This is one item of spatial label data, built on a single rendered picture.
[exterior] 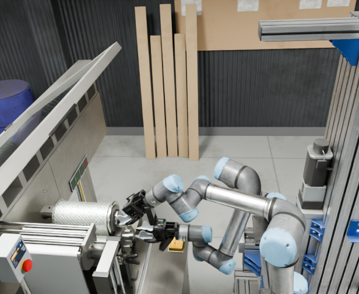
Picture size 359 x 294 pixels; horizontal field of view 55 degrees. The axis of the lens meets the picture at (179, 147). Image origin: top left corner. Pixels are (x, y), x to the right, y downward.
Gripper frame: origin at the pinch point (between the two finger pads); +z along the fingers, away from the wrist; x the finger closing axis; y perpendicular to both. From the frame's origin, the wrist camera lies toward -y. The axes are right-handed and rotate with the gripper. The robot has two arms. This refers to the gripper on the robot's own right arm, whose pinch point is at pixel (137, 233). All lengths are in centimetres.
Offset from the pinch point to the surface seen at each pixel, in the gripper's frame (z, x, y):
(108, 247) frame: -3, 38, 35
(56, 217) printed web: 30.7, 11.3, 19.5
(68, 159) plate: 40, -26, 23
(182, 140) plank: 9, -221, -89
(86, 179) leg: 57, -71, -27
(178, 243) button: -17.2, -9.6, -16.6
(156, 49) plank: 34, -243, 10
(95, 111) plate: 40, -72, 27
